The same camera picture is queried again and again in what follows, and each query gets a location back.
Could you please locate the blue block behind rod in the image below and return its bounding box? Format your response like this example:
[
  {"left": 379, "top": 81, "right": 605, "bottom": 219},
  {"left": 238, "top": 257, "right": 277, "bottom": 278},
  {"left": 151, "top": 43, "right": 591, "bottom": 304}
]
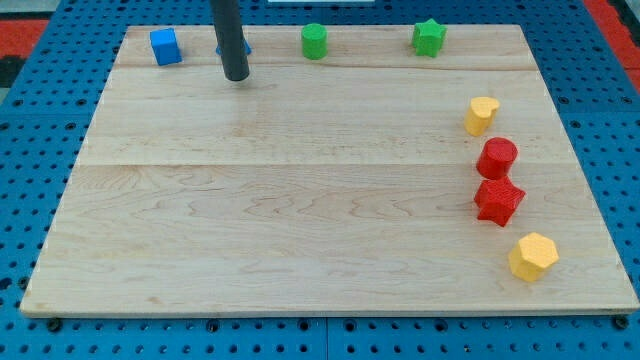
[{"left": 215, "top": 39, "right": 252, "bottom": 56}]

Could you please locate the light wooden board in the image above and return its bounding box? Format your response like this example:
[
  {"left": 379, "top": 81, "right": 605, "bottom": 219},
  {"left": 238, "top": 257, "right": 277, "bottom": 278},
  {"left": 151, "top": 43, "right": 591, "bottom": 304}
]
[{"left": 20, "top": 25, "right": 639, "bottom": 318}]

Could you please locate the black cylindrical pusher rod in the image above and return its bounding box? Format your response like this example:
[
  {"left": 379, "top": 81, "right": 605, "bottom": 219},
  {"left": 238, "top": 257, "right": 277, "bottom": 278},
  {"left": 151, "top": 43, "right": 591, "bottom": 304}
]
[{"left": 210, "top": 0, "right": 250, "bottom": 82}]

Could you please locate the red cylinder block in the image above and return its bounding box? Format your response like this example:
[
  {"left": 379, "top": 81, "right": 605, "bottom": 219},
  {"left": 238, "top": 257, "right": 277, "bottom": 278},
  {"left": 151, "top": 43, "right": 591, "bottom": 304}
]
[{"left": 476, "top": 137, "right": 518, "bottom": 180}]

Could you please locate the red star block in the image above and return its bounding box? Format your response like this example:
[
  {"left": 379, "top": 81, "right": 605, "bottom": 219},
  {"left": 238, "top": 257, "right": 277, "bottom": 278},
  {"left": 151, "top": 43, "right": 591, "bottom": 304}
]
[{"left": 474, "top": 176, "right": 526, "bottom": 227}]

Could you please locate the green star block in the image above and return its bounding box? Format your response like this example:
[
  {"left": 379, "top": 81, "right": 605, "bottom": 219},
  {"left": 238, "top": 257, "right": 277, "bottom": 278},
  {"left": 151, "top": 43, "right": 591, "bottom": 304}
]
[{"left": 412, "top": 18, "right": 447, "bottom": 58}]

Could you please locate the yellow heart block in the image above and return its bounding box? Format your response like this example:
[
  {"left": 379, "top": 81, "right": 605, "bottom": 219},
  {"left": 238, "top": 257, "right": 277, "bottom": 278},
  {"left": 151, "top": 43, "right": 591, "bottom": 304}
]
[{"left": 463, "top": 97, "right": 500, "bottom": 136}]

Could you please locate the yellow hexagon block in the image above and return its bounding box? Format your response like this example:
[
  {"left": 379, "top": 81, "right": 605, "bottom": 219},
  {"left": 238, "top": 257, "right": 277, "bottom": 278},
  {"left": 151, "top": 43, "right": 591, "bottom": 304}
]
[{"left": 508, "top": 232, "right": 559, "bottom": 282}]

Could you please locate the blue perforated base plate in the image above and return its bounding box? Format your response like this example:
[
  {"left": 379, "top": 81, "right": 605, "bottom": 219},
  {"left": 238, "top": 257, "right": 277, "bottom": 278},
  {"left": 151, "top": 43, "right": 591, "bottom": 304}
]
[{"left": 1, "top": 1, "right": 639, "bottom": 359}]

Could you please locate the blue cube block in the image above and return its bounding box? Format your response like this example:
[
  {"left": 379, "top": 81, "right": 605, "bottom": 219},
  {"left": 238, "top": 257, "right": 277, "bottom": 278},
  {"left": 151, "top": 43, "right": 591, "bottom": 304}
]
[{"left": 149, "top": 28, "right": 182, "bottom": 66}]

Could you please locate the green cylinder block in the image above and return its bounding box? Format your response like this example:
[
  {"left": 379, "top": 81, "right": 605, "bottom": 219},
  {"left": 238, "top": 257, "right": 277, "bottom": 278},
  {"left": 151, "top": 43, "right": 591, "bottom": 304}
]
[{"left": 301, "top": 23, "right": 328, "bottom": 60}]

